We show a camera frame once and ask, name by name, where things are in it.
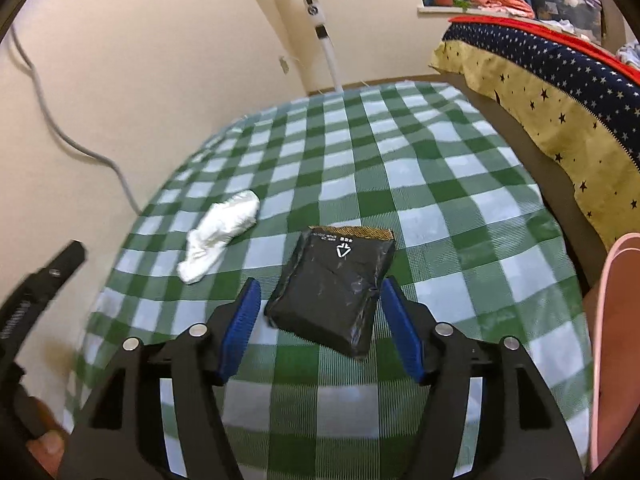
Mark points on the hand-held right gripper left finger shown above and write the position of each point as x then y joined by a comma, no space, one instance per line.
242,330

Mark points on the red blanket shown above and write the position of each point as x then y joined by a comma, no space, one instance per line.
612,60

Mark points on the pink plastic bucket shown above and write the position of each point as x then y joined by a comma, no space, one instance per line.
612,360

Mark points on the white standing fan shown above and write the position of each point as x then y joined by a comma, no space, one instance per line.
320,25

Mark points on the green checked cloth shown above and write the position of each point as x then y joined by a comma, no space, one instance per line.
375,160

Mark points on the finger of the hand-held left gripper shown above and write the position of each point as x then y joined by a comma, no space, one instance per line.
55,272

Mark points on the person's left hand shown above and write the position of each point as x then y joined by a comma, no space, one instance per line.
45,452

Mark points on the pink clothes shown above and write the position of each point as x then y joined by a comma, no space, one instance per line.
500,1

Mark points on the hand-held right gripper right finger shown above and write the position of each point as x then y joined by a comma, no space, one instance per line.
400,330

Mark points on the white window sill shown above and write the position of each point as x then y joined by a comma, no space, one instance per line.
435,9

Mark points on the clear storage box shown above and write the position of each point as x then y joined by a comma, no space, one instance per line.
565,5

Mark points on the black plastic packet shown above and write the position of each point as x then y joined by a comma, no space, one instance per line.
325,290

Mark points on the white crumpled tissue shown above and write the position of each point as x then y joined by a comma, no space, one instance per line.
220,225

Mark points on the navy starry blanket yellow border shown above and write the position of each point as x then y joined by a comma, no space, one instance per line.
550,75

